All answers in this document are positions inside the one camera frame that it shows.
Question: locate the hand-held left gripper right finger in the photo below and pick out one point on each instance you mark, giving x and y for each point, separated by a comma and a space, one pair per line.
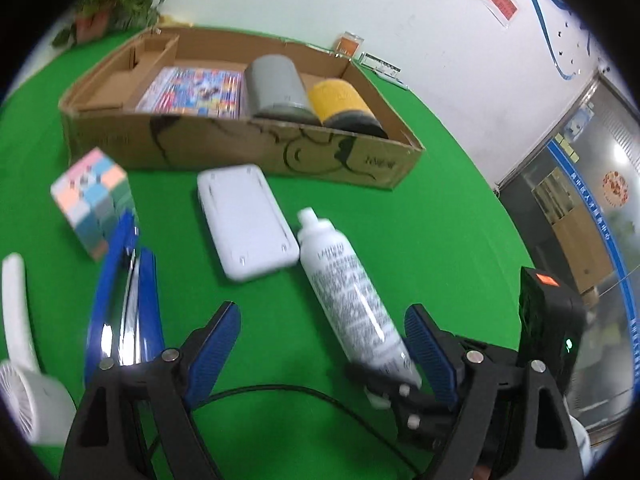
432, 360

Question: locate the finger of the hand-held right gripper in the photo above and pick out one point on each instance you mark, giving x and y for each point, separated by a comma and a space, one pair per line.
410, 410

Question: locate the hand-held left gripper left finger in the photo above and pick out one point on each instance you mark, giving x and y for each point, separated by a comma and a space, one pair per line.
212, 355

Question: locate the blue stapler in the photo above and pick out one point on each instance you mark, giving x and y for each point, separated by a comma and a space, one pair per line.
150, 300

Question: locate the white spray bottle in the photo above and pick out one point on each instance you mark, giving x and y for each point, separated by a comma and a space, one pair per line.
345, 280

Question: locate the white power bank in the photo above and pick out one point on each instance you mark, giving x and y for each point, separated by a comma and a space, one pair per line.
245, 220

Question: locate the white handheld fan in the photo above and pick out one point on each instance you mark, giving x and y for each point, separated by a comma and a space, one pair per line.
30, 400

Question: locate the pastel puzzle cube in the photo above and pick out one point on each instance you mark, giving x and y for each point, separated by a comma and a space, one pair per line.
92, 185

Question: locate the brown cardboard box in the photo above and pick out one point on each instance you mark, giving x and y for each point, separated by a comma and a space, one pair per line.
225, 145

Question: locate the colourful printed toy box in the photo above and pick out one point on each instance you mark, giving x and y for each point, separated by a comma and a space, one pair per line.
195, 90

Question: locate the silver cylindrical can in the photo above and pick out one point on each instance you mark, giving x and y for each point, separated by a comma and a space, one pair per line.
275, 85

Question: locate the yellow jar with black lid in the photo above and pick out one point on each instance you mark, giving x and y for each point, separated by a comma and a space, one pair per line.
335, 97

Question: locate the glass door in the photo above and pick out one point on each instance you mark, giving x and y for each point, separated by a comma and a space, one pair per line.
575, 210

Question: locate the small orange jar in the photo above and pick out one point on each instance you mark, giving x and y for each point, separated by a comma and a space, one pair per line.
348, 45

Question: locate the blue wall decal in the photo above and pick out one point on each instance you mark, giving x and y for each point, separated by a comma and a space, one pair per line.
542, 25

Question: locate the red wall sign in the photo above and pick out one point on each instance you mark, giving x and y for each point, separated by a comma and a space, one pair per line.
501, 1

